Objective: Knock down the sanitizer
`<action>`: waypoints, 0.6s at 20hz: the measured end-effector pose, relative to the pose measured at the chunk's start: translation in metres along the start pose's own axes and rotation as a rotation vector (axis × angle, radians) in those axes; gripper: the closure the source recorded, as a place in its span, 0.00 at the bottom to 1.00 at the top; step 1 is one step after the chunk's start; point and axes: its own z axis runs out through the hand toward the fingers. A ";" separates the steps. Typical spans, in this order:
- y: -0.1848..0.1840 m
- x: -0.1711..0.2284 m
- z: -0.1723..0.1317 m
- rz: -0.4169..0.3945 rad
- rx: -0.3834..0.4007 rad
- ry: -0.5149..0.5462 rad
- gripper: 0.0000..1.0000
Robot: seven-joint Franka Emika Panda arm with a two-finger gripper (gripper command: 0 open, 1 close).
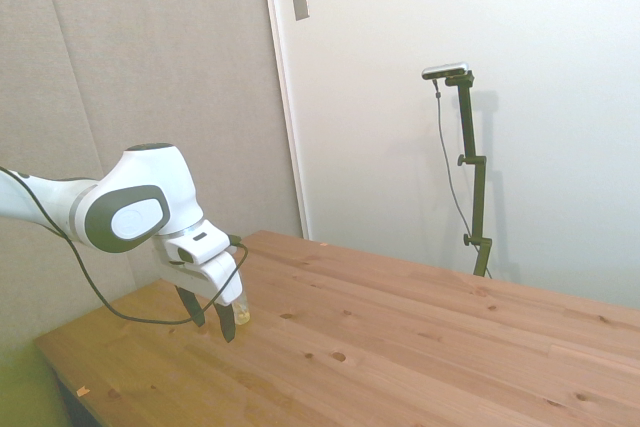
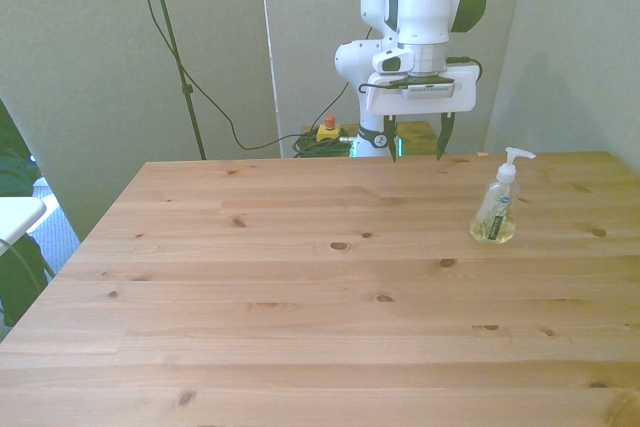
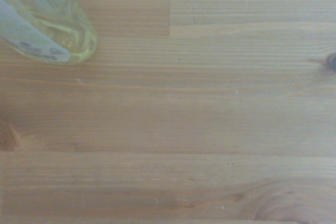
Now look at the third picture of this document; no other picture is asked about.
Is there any clear hand sanitizer bottle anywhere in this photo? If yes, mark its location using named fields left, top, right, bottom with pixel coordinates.
left=0, top=0, right=99, bottom=66

